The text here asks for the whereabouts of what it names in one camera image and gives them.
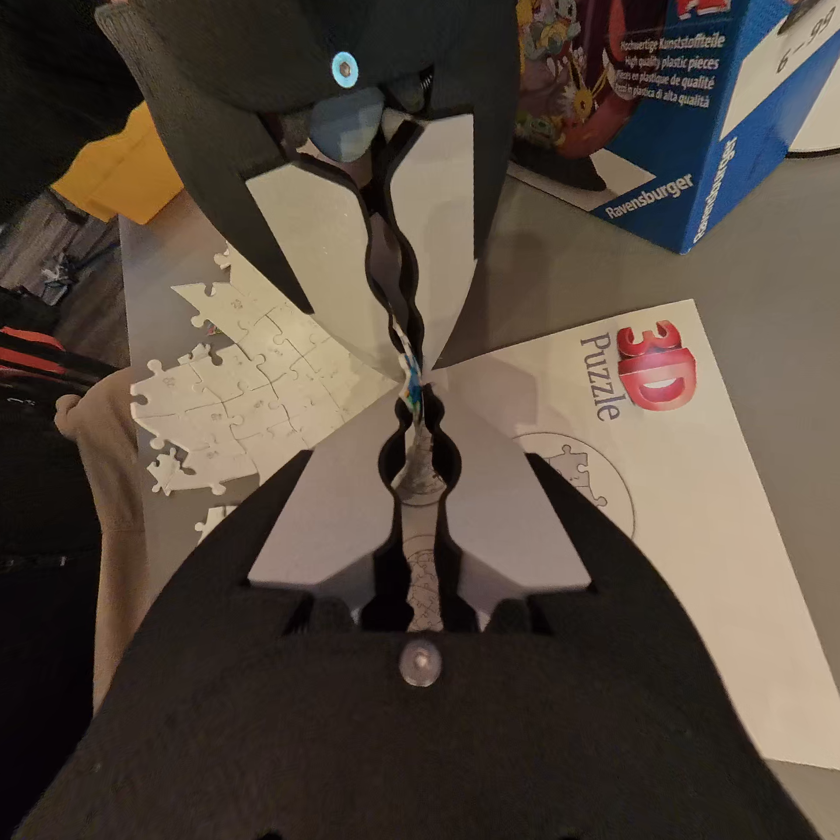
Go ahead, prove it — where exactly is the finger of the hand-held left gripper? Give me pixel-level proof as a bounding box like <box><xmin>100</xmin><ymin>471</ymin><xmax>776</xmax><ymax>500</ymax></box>
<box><xmin>245</xmin><ymin>156</ymin><xmax>409</xmax><ymax>382</ymax></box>
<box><xmin>386</xmin><ymin>113</ymin><xmax>480</xmax><ymax>380</ymax></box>

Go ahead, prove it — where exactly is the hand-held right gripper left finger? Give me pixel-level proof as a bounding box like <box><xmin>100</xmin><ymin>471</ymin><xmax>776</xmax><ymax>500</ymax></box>
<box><xmin>248</xmin><ymin>394</ymin><xmax>413</xmax><ymax>632</ymax></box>

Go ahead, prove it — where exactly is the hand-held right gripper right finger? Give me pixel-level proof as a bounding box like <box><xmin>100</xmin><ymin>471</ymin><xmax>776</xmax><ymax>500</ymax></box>
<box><xmin>425</xmin><ymin>387</ymin><xmax>592</xmax><ymax>632</ymax></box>

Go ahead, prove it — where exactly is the blue colourful puzzle piece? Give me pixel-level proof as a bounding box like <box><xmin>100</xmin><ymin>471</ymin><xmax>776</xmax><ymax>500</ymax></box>
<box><xmin>392</xmin><ymin>320</ymin><xmax>429</xmax><ymax>416</ymax></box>

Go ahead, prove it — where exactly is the partly built puzzle ball shell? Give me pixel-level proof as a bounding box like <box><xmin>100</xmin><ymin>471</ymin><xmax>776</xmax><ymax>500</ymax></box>
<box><xmin>130</xmin><ymin>241</ymin><xmax>403</xmax><ymax>497</ymax></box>

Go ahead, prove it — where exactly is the white puzzle piece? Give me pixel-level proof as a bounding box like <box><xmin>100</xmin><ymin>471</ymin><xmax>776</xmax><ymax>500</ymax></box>
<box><xmin>194</xmin><ymin>504</ymin><xmax>238</xmax><ymax>547</ymax></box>

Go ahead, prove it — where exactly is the blue puzzle box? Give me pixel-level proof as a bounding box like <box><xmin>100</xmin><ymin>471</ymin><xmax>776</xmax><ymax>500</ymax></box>
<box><xmin>508</xmin><ymin>0</ymin><xmax>840</xmax><ymax>256</ymax></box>

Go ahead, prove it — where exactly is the white instruction leaflet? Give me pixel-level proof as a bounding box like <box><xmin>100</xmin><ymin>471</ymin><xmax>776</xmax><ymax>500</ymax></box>
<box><xmin>394</xmin><ymin>298</ymin><xmax>840</xmax><ymax>769</ymax></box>

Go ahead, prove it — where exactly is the yellow plastic tray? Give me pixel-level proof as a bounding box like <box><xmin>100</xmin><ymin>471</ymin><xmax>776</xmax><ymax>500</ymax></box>
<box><xmin>51</xmin><ymin>101</ymin><xmax>185</xmax><ymax>224</ymax></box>

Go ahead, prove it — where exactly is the black and red bag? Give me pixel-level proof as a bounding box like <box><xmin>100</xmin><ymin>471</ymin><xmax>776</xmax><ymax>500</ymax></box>
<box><xmin>0</xmin><ymin>327</ymin><xmax>119</xmax><ymax>396</ymax></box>

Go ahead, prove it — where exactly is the white plastic mat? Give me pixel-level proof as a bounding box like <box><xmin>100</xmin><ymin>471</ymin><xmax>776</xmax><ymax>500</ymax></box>
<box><xmin>784</xmin><ymin>98</ymin><xmax>840</xmax><ymax>158</ymax></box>

